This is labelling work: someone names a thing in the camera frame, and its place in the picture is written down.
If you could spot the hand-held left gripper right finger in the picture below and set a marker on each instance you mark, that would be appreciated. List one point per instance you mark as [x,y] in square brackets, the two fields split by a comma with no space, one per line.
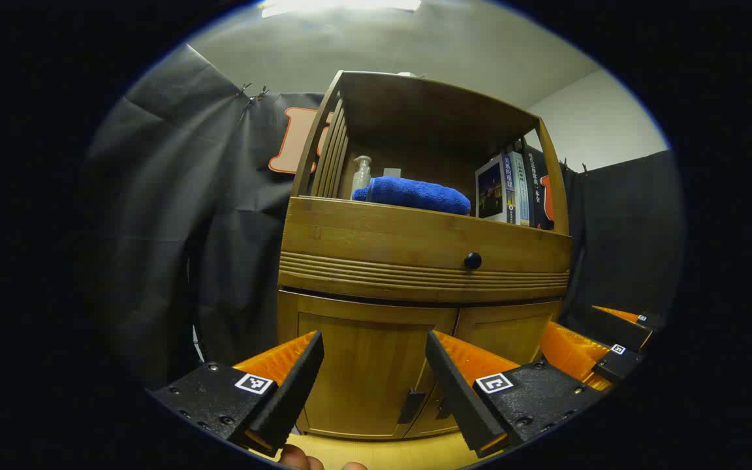
[454,391]

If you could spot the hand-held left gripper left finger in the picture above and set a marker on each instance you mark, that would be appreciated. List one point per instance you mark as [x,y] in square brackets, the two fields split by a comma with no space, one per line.
[294,385]

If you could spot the wooden ribbed drawer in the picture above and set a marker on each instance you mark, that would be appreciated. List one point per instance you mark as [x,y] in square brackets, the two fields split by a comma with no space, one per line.
[382,235]

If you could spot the black round drawer knob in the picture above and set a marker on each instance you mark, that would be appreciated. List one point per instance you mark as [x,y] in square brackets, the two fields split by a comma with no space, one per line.
[472,260]

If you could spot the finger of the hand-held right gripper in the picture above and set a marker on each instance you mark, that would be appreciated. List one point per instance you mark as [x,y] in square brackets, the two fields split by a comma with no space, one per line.
[614,364]
[617,328]

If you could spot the light blue spine book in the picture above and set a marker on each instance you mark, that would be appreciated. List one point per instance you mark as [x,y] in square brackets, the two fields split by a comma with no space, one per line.
[521,189]

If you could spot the wooden shoe cabinet door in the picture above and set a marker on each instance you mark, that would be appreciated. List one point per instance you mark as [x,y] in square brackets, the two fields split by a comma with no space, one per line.
[363,365]
[500,333]

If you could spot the clear pump bottle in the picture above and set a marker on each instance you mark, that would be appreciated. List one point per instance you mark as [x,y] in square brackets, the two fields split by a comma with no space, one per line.
[361,179]

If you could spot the wooden double-door shoe cabinet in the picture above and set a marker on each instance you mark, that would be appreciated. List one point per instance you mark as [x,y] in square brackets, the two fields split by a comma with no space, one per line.
[428,111]

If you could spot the metal clip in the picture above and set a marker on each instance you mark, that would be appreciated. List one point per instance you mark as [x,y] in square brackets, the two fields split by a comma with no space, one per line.
[262,94]
[245,89]

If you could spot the ceiling light panel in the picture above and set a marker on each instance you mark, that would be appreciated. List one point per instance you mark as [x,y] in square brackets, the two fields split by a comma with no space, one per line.
[337,5]

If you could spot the blue folded towel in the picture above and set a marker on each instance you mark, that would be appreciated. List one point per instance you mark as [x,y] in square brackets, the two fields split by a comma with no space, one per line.
[415,194]

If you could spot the black backdrop cloth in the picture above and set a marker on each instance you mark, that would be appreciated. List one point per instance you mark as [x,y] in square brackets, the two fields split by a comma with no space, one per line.
[630,228]
[173,196]

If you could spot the book with dark photo cover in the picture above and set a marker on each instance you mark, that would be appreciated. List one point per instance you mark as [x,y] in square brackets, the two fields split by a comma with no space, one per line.
[490,192]

